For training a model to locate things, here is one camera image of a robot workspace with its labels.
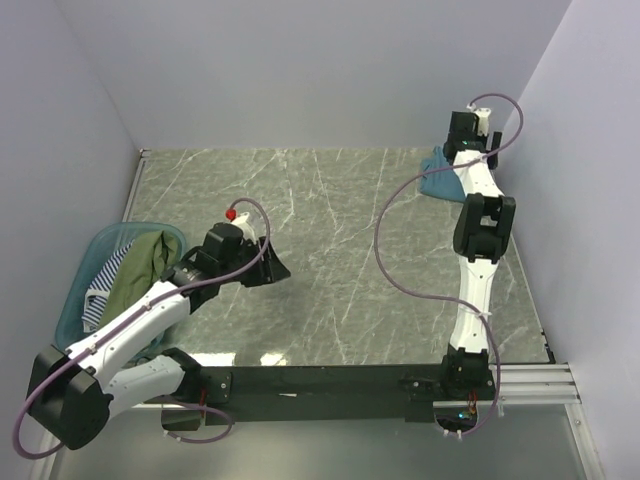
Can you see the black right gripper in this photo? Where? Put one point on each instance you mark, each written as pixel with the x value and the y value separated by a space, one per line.
pixel 478 138

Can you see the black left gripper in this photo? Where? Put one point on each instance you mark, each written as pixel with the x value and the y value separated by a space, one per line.
pixel 267 270

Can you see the olive green tank top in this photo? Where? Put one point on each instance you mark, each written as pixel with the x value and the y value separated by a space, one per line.
pixel 147 258

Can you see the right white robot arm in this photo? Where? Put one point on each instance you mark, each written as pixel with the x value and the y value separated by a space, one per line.
pixel 481 238

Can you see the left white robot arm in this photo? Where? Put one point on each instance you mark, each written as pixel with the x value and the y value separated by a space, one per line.
pixel 73 393

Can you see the blue white striped tank top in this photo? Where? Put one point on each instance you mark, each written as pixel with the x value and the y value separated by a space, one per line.
pixel 98 292

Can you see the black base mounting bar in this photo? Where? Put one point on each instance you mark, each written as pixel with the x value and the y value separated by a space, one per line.
pixel 349 392

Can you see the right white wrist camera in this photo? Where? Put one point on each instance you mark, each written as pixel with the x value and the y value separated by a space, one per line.
pixel 483 118

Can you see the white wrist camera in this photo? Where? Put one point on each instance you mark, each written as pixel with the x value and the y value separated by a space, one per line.
pixel 243 222
pixel 483 118

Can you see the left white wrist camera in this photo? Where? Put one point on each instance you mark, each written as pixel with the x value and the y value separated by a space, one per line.
pixel 243 222

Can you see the aluminium frame rail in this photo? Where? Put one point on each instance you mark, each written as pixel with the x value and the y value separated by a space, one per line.
pixel 518 383

